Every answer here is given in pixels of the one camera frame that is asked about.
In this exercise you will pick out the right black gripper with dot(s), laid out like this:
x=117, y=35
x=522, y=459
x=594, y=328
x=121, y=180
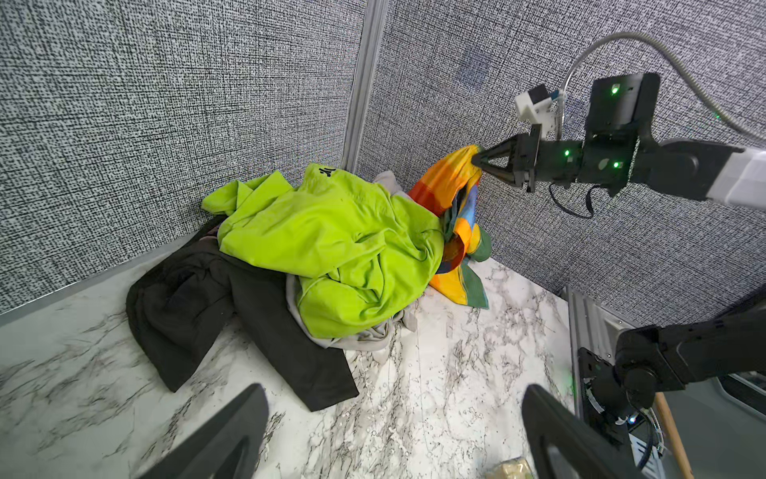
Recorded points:
x=541, y=161

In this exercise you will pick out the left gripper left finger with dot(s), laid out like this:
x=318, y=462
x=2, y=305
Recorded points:
x=227, y=446

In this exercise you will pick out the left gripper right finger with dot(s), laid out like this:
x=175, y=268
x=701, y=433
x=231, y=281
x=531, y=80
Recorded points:
x=562, y=446

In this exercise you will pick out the rainbow coloured cloth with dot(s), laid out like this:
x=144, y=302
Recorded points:
x=450, y=190

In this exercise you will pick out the black cloth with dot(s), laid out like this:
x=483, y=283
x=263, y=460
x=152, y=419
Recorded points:
x=177, y=310

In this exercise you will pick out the gold snack bag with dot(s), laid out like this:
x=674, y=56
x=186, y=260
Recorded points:
x=517, y=468

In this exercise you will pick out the neon green shirt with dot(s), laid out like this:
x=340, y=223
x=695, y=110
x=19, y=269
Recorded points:
x=253, y=211

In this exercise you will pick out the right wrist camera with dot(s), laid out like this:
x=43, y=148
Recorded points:
x=538, y=106

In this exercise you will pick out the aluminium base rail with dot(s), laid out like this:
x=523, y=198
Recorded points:
x=594, y=331

